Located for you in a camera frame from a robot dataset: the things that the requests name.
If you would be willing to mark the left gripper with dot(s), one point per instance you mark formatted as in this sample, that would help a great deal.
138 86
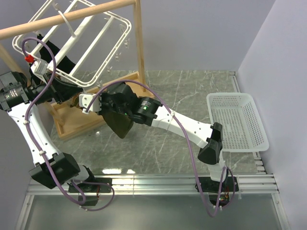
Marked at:
64 90

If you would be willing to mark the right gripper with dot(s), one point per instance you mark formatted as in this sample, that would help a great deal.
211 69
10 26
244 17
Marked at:
104 96

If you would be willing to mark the patterned striped underwear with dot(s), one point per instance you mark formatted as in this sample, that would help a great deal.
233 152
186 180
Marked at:
74 101

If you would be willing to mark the olive green underwear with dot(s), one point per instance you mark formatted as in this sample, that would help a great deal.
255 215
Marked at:
119 123

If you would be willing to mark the white plastic clip hanger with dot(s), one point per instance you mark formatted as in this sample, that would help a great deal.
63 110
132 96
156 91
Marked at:
70 75

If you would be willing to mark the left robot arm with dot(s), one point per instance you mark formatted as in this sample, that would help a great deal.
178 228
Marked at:
52 166

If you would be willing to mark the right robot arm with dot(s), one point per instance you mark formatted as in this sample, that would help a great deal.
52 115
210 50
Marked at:
155 113

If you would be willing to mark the white plastic basket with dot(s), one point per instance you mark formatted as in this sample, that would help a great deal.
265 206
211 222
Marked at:
243 130

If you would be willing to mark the wooden drying rack frame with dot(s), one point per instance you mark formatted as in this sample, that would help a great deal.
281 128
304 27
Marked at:
56 20

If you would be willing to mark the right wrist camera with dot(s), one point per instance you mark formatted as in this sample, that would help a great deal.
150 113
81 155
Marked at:
89 102

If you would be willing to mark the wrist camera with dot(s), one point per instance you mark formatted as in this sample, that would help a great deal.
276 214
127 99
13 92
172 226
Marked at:
89 102
38 67

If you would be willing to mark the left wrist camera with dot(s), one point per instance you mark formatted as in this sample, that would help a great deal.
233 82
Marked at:
38 67

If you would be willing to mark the aluminium mounting rail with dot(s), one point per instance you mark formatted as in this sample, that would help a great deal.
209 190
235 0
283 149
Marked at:
157 202

